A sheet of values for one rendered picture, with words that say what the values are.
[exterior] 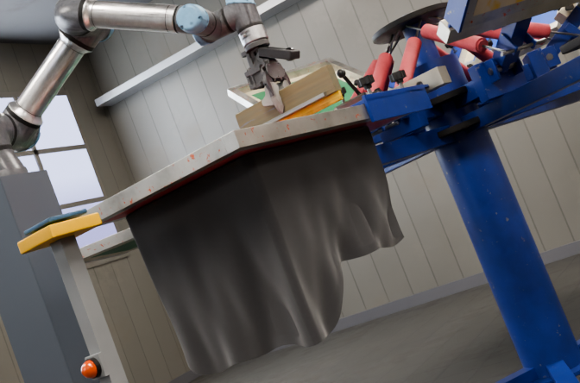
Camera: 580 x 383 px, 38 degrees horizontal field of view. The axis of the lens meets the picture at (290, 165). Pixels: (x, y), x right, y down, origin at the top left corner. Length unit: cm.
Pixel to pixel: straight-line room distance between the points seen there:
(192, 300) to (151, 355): 484
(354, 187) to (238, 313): 41
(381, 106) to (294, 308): 59
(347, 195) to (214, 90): 476
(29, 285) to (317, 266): 89
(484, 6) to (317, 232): 84
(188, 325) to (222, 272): 20
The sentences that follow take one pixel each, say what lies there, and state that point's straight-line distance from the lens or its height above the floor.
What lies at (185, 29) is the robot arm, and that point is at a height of 136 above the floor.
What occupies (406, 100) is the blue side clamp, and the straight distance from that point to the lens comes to 221.
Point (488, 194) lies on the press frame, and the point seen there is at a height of 65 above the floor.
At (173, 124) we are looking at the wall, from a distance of 695.
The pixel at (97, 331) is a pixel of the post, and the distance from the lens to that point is 183.
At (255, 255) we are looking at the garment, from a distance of 184.
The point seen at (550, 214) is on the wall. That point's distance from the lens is 579.
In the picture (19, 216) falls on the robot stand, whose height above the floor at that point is 108.
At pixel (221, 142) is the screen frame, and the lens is 170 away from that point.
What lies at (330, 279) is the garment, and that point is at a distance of 187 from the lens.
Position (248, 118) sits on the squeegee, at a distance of 239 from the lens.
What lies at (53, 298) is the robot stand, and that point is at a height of 84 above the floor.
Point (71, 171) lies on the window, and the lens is 679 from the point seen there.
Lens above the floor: 74
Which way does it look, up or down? 5 degrees up
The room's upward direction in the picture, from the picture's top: 21 degrees counter-clockwise
